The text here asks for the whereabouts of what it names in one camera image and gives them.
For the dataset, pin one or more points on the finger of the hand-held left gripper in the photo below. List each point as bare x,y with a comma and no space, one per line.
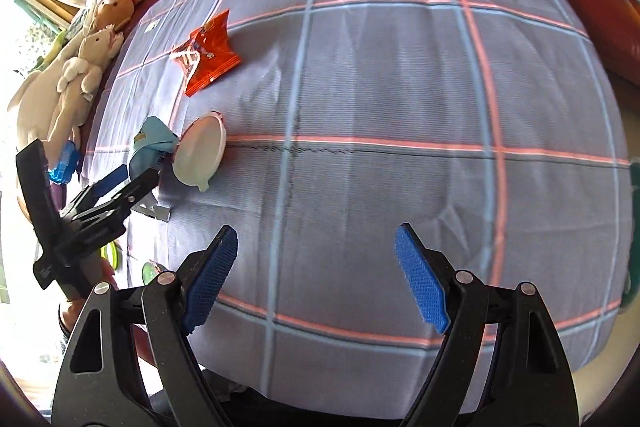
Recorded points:
110,181
135,189

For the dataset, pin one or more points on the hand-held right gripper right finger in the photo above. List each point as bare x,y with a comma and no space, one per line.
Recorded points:
422,277

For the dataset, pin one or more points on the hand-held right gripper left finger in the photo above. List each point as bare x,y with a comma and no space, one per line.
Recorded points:
210,277

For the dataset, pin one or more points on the blue snack wrapper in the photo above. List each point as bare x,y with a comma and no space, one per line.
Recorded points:
150,142

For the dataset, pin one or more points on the blue toy car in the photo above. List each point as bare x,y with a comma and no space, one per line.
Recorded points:
64,164

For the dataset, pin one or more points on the green round item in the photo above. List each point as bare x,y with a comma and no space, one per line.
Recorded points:
150,272

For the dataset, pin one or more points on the large white plush toy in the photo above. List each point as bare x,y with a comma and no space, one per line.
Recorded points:
30,107

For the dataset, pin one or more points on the white rabbit plush toy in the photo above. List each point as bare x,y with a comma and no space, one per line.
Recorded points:
85,72

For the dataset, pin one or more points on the orange snack wrapper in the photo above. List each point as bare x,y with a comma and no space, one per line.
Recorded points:
207,57

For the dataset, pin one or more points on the brown bear plush toy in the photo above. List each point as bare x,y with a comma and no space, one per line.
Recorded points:
115,9

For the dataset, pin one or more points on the grey plaid cloth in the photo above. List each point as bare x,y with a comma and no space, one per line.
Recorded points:
375,107

